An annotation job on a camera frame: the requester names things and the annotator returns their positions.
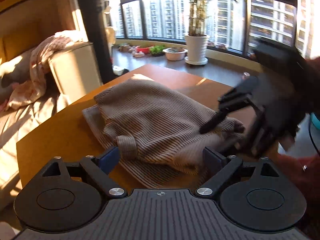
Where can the pink floral blanket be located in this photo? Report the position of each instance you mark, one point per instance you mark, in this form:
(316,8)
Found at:
(37,75)

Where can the tall green plant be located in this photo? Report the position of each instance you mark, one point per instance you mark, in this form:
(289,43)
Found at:
(197,12)

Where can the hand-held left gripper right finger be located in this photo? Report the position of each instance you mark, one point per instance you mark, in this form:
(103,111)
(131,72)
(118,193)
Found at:
(215,160)

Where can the dark curtain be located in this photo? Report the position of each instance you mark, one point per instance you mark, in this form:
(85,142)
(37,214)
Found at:
(95,30)

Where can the red basin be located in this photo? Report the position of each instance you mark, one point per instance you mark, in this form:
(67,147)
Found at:
(143,49)

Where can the striped knit pants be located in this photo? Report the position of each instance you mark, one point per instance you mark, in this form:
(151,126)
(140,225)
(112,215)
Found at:
(155,115)

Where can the teal round object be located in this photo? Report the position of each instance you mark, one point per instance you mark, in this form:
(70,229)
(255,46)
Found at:
(315,122)

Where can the person's red clothing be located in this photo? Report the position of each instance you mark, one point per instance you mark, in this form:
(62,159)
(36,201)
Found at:
(300,192)

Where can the green seedling tray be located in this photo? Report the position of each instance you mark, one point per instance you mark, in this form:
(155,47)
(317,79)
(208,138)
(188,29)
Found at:
(157,50)

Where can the beige sofa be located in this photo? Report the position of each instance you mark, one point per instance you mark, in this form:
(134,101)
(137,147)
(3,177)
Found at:
(75,65)

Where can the white ribbed plant pot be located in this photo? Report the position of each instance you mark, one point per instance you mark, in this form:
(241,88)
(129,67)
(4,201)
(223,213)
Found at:
(197,47)

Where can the grey pillow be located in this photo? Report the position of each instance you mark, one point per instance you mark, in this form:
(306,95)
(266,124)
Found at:
(7,80)

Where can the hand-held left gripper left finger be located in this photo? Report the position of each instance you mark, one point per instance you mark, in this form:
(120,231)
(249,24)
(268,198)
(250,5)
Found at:
(108,158)

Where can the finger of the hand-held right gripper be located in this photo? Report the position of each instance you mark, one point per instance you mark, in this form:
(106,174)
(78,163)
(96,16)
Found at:
(235,97)
(256,135)

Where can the pair of pink slippers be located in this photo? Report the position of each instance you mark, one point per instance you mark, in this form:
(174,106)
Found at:
(138,54)

